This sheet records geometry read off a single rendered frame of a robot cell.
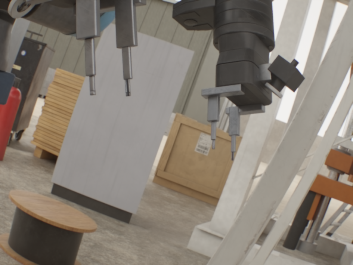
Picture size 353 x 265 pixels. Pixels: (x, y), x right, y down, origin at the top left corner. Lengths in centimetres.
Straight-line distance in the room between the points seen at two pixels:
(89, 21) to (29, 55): 466
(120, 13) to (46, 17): 68
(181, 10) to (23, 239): 162
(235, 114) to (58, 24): 47
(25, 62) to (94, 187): 168
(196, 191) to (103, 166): 277
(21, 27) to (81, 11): 400
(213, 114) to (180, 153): 568
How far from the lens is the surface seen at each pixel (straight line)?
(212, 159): 626
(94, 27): 29
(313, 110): 99
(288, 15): 363
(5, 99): 102
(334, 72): 100
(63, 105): 490
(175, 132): 630
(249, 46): 64
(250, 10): 66
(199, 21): 73
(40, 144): 499
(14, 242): 226
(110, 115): 364
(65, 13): 102
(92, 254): 270
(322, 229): 665
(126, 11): 35
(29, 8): 36
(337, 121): 212
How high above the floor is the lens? 74
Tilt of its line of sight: 1 degrees down
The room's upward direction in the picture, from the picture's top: 20 degrees clockwise
